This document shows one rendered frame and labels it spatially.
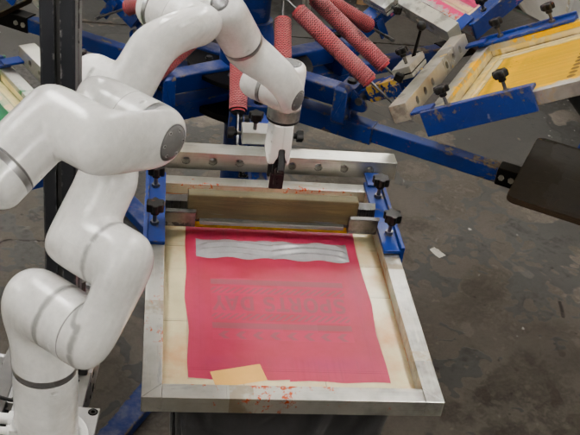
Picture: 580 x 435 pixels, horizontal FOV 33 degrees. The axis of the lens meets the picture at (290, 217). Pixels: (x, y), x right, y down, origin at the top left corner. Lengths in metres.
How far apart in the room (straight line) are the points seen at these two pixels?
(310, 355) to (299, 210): 0.43
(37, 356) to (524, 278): 2.94
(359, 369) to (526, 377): 1.67
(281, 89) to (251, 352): 0.54
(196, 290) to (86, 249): 0.87
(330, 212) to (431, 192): 2.21
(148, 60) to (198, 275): 0.65
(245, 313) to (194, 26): 0.68
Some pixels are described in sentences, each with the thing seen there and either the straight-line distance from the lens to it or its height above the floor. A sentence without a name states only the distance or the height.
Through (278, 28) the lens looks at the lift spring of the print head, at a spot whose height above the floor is 1.21.
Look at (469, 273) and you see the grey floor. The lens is 4.08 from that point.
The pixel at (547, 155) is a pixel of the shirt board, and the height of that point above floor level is 0.95.
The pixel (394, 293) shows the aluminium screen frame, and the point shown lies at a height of 0.99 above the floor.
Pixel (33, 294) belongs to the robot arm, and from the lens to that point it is 1.39.
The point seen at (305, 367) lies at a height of 0.96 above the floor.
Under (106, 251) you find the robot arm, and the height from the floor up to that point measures 1.53.
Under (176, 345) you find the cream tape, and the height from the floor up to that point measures 0.96.
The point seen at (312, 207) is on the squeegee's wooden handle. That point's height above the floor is 1.04.
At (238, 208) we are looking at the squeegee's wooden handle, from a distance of 2.34.
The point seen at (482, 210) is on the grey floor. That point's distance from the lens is 4.50.
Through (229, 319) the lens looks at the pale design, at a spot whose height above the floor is 0.96.
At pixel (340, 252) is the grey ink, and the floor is 0.96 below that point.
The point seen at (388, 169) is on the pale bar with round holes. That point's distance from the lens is 2.60.
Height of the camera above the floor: 2.31
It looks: 33 degrees down
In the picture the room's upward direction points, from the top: 8 degrees clockwise
